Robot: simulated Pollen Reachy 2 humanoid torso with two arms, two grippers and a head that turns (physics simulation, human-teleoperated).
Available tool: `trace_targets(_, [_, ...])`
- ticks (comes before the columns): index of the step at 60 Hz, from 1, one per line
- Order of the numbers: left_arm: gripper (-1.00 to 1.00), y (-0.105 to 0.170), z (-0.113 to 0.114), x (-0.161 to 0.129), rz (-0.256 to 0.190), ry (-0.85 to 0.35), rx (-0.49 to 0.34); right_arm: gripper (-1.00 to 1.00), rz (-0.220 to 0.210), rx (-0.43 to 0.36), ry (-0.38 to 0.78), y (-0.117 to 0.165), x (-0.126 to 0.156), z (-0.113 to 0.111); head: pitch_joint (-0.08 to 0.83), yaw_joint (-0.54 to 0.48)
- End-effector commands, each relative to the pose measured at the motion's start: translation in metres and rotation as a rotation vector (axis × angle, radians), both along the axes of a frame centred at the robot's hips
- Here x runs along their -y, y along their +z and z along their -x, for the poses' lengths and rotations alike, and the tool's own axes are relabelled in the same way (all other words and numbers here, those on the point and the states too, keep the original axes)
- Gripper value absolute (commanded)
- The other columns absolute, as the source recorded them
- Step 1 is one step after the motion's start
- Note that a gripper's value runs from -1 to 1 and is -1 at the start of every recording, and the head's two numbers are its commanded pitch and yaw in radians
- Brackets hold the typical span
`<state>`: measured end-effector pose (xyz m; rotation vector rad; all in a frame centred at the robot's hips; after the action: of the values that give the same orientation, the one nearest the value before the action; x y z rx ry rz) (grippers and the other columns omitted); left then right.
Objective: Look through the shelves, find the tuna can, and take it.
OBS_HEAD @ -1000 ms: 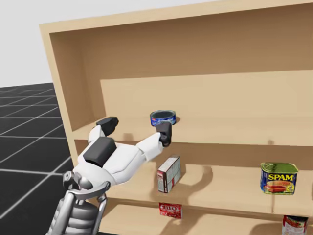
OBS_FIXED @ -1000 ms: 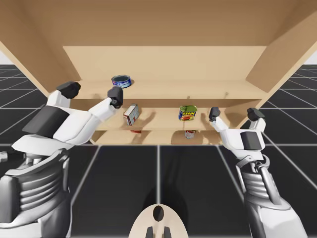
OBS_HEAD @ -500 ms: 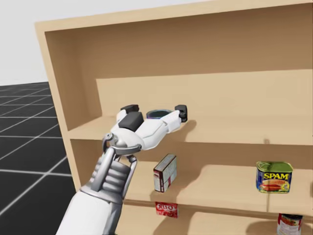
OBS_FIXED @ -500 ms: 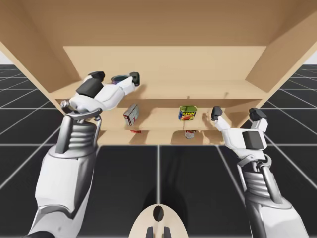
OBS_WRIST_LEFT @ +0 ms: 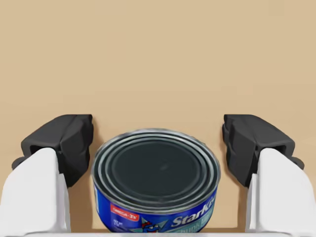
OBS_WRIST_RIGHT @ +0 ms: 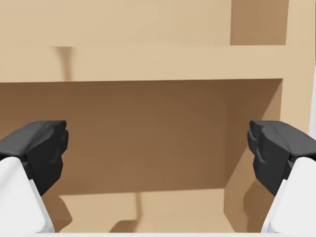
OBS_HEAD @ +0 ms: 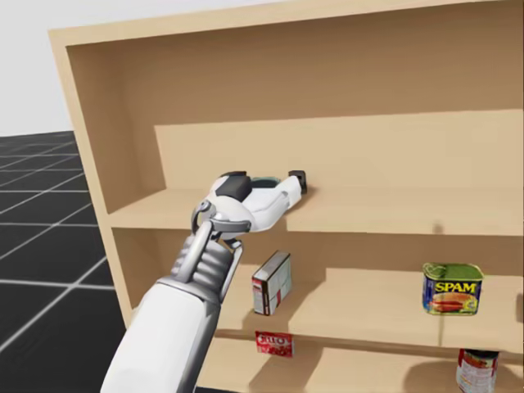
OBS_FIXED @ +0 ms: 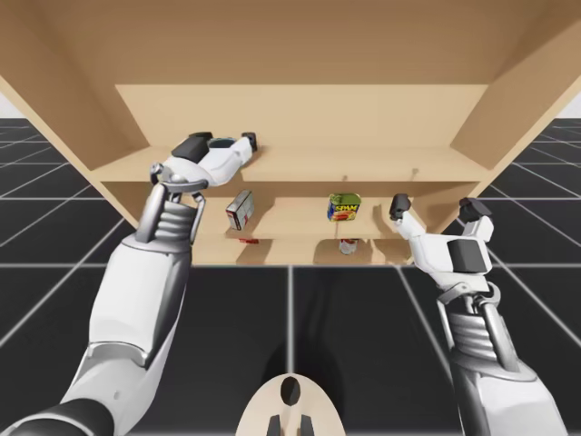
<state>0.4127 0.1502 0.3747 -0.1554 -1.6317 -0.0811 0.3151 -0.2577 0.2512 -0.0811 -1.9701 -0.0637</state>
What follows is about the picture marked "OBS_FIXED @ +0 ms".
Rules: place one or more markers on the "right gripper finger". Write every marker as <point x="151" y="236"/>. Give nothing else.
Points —
<point x="406" y="218"/>
<point x="476" y="218"/>

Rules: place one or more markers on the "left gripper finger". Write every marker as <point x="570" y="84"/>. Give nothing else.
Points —
<point x="245" y="147"/>
<point x="202" y="135"/>

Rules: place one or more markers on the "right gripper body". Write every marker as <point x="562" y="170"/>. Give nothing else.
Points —
<point x="454" y="256"/>

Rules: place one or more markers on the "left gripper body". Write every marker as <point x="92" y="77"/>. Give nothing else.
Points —
<point x="213" y="165"/>

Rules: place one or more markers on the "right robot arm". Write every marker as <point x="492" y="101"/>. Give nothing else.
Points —
<point x="495" y="363"/>

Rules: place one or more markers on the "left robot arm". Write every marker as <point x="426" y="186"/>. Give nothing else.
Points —
<point x="136" y="290"/>

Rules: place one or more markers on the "blue flat can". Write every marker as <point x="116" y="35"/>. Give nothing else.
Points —
<point x="221" y="143"/>

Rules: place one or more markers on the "green and blue rectangular can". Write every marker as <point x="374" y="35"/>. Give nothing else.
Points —
<point x="344" y="208"/>

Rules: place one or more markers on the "red and white can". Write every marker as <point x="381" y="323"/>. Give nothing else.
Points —
<point x="348" y="246"/>

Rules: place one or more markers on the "red and white carton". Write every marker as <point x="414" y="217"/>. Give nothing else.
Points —
<point x="239" y="210"/>

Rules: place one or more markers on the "pale wooden shelf unit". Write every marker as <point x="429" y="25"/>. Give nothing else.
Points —
<point x="318" y="68"/>

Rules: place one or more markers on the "tan robot part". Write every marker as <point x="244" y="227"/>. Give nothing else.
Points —
<point x="290" y="409"/>

